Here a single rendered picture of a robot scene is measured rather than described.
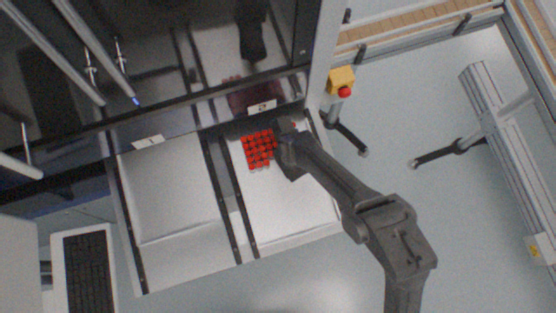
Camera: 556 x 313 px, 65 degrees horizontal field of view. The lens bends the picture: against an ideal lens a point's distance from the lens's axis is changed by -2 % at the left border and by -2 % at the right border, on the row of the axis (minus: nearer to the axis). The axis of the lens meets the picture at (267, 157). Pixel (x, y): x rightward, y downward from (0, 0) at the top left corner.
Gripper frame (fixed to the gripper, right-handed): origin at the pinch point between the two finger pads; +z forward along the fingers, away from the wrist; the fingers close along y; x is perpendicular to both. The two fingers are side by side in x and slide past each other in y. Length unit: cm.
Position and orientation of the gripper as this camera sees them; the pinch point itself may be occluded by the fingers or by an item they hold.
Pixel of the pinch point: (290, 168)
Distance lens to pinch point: 131.6
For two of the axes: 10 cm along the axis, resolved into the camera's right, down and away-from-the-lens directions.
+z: 0.3, 2.5, 9.7
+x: -8.5, 5.2, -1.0
